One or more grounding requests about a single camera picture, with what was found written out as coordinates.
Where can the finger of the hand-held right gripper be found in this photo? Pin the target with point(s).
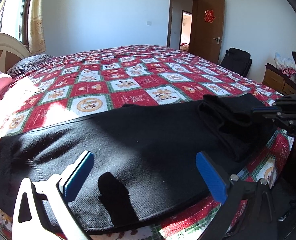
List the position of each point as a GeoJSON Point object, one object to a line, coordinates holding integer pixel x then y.
{"type": "Point", "coordinates": [275, 120]}
{"type": "Point", "coordinates": [265, 110]}

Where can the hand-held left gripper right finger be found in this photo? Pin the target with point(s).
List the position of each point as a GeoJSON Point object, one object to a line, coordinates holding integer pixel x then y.
{"type": "Point", "coordinates": [210, 177]}

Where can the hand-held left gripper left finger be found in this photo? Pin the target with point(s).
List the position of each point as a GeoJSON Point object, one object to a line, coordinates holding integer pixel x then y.
{"type": "Point", "coordinates": [77, 172]}

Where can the black pants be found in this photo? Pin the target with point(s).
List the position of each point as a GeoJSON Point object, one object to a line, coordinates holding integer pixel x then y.
{"type": "Point", "coordinates": [143, 140]}

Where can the wooden cabinet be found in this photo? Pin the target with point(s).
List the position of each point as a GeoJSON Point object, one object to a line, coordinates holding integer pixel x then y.
{"type": "Point", "coordinates": [275, 80]}

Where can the cloth pile on cabinet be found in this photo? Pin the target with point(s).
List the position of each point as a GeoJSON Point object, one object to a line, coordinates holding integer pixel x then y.
{"type": "Point", "coordinates": [285, 63]}

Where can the black folding chair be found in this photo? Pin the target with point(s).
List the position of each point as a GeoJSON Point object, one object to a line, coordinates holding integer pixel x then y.
{"type": "Point", "coordinates": [235, 60]}

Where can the brown wooden door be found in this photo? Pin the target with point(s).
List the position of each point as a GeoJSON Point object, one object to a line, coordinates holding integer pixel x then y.
{"type": "Point", "coordinates": [206, 35]}

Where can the red printed bed blanket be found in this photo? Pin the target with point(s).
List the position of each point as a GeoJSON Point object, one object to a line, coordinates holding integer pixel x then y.
{"type": "Point", "coordinates": [127, 80]}

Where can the red paper door decoration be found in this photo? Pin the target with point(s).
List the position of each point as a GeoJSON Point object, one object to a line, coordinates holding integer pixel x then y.
{"type": "Point", "coordinates": [209, 16]}

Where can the striped grey pillow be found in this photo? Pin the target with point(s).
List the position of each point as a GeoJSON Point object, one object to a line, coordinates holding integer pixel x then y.
{"type": "Point", "coordinates": [29, 63]}

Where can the cream wooden headboard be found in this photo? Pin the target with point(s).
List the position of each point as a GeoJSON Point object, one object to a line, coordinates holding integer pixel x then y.
{"type": "Point", "coordinates": [2, 45]}

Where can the yellow patterned curtain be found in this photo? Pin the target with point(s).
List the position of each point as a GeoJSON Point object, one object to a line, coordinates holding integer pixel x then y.
{"type": "Point", "coordinates": [37, 22]}

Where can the window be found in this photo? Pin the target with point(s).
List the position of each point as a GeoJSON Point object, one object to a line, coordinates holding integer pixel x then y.
{"type": "Point", "coordinates": [15, 12]}

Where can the brown door frame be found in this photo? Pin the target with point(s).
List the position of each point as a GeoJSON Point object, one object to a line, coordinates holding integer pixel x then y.
{"type": "Point", "coordinates": [174, 17]}

